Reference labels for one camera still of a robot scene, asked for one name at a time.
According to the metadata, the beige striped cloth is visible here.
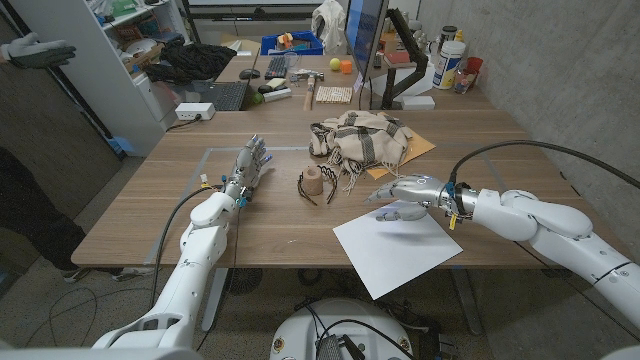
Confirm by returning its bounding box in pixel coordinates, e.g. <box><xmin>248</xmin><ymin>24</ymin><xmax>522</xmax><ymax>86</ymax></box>
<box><xmin>308</xmin><ymin>109</ymin><xmax>415</xmax><ymax>196</ymax></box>

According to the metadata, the white flat box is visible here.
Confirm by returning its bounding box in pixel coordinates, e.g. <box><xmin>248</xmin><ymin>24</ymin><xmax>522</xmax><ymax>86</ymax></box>
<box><xmin>401</xmin><ymin>95</ymin><xmax>436</xmax><ymax>111</ymax></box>

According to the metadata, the woven beige mat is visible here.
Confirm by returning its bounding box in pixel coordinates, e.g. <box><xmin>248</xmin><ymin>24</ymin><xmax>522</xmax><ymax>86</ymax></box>
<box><xmin>315</xmin><ymin>85</ymin><xmax>354</xmax><ymax>105</ymax></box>

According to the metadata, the small cork cylinder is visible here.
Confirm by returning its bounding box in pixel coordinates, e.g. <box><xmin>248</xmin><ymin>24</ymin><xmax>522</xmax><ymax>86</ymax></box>
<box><xmin>301</xmin><ymin>165</ymin><xmax>325</xmax><ymax>197</ymax></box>

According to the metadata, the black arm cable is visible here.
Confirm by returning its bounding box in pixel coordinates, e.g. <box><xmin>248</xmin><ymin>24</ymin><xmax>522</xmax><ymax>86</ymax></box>
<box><xmin>149</xmin><ymin>184</ymin><xmax>221</xmax><ymax>309</ymax></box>
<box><xmin>448</xmin><ymin>139</ymin><xmax>640</xmax><ymax>190</ymax></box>

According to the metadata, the dark lidded jar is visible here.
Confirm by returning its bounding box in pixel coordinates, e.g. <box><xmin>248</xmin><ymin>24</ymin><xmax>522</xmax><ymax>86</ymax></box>
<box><xmin>439</xmin><ymin>24</ymin><xmax>459</xmax><ymax>49</ymax></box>

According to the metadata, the white wipes canister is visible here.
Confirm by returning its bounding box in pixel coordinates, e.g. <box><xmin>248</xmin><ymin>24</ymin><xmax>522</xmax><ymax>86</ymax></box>
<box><xmin>432</xmin><ymin>40</ymin><xmax>467</xmax><ymax>91</ymax></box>

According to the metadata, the white paper sheet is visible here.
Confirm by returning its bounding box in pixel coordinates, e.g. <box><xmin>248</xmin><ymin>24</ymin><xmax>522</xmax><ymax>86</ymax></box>
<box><xmin>332</xmin><ymin>198</ymin><xmax>464</xmax><ymax>301</ymax></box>

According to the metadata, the white shelf cabinet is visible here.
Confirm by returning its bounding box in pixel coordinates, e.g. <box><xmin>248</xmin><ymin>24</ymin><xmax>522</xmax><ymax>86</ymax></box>
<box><xmin>9</xmin><ymin>0</ymin><xmax>194</xmax><ymax>158</ymax></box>

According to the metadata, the red book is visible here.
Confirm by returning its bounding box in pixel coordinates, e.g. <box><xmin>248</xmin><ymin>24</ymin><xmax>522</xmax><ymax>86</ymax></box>
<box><xmin>383</xmin><ymin>49</ymin><xmax>412</xmax><ymax>66</ymax></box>

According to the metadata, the blue plastic bin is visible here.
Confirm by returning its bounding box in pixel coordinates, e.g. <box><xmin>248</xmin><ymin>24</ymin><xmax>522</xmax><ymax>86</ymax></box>
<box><xmin>259</xmin><ymin>30</ymin><xmax>325</xmax><ymax>56</ymax></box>

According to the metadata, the wooden handled hammer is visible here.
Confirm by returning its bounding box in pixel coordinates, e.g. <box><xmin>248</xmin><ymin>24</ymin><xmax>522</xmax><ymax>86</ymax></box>
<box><xmin>291</xmin><ymin>68</ymin><xmax>325</xmax><ymax>112</ymax></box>

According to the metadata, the black computer monitor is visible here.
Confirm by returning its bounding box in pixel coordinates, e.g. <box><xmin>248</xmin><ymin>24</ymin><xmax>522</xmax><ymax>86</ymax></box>
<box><xmin>344</xmin><ymin>0</ymin><xmax>390</xmax><ymax>81</ymax></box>

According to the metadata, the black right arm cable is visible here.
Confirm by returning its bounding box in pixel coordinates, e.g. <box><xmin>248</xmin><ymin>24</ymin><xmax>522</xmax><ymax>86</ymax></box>
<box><xmin>448</xmin><ymin>139</ymin><xmax>640</xmax><ymax>190</ymax></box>

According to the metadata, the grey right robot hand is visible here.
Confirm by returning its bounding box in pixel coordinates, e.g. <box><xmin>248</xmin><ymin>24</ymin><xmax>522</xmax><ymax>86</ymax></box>
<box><xmin>364</xmin><ymin>173</ymin><xmax>450</xmax><ymax>222</ymax></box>

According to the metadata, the white power strip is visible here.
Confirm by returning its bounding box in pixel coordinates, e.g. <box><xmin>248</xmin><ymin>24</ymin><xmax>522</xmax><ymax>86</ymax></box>
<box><xmin>174</xmin><ymin>102</ymin><xmax>217</xmax><ymax>122</ymax></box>

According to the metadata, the orange paper envelope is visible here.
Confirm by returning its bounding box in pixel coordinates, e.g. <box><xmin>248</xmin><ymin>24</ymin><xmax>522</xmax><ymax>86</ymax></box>
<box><xmin>366</xmin><ymin>130</ymin><xmax>437</xmax><ymax>180</ymax></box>

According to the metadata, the white oblong box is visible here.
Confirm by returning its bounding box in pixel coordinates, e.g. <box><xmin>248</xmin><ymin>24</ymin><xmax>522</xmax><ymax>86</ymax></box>
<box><xmin>262</xmin><ymin>87</ymin><xmax>293</xmax><ymax>104</ymax></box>

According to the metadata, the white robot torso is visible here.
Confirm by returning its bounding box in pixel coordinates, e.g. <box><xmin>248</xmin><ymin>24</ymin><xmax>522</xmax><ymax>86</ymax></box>
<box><xmin>269</xmin><ymin>298</ymin><xmax>414</xmax><ymax>360</ymax></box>

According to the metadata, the black jacket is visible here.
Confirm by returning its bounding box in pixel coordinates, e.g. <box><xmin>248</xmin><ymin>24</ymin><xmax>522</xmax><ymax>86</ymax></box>
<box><xmin>143</xmin><ymin>42</ymin><xmax>238</xmax><ymax>85</ymax></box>

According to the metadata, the metal table leg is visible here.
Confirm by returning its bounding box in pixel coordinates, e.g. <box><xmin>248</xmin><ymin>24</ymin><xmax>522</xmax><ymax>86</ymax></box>
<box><xmin>448</xmin><ymin>267</ymin><xmax>484</xmax><ymax>336</ymax></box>
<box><xmin>199</xmin><ymin>267</ymin><xmax>230</xmax><ymax>332</ymax></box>

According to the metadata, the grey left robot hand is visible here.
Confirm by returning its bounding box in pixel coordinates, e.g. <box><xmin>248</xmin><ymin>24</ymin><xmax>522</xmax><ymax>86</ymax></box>
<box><xmin>222</xmin><ymin>133</ymin><xmax>274</xmax><ymax>200</ymax></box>

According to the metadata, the black headband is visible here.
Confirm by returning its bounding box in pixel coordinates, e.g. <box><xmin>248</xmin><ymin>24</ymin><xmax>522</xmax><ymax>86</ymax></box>
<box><xmin>318</xmin><ymin>164</ymin><xmax>339</xmax><ymax>205</ymax></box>
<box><xmin>296</xmin><ymin>171</ymin><xmax>319</xmax><ymax>207</ymax></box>

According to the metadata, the black laptop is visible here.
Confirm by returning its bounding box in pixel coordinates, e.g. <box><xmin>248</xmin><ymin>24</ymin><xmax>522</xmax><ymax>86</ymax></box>
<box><xmin>192</xmin><ymin>79</ymin><xmax>251</xmax><ymax>112</ymax></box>

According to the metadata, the small black keyboard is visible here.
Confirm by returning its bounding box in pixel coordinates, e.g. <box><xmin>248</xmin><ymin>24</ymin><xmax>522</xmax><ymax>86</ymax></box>
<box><xmin>263</xmin><ymin>54</ymin><xmax>290</xmax><ymax>80</ymax></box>

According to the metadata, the clear glass jar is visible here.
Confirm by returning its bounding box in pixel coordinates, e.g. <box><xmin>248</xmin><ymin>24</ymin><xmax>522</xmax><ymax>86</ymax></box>
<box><xmin>453</xmin><ymin>67</ymin><xmax>476</xmax><ymax>95</ymax></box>

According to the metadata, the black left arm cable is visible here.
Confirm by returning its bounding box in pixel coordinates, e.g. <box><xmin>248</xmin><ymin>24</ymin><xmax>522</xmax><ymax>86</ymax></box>
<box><xmin>149</xmin><ymin>184</ymin><xmax>221</xmax><ymax>309</ymax></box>

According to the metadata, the person's left gloved hand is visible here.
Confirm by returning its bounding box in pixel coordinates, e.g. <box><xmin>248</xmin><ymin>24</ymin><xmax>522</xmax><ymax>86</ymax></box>
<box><xmin>0</xmin><ymin>32</ymin><xmax>78</xmax><ymax>70</ymax></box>

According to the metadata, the white bag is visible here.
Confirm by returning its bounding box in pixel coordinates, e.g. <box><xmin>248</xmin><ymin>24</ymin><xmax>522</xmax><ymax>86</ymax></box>
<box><xmin>310</xmin><ymin>0</ymin><xmax>347</xmax><ymax>54</ymax></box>

